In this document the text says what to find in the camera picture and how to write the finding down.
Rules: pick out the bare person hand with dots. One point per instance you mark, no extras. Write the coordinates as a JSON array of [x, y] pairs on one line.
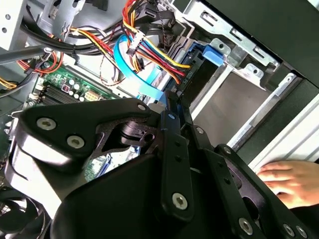
[[294, 179]]

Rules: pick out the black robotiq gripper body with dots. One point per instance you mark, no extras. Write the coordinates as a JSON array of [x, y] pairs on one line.
[[112, 204]]

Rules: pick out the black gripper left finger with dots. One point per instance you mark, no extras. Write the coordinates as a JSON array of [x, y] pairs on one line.
[[74, 119]]

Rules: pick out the hard disk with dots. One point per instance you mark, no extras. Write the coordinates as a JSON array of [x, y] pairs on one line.
[[211, 53]]

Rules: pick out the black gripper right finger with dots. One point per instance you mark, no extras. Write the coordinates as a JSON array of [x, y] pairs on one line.
[[219, 174]]

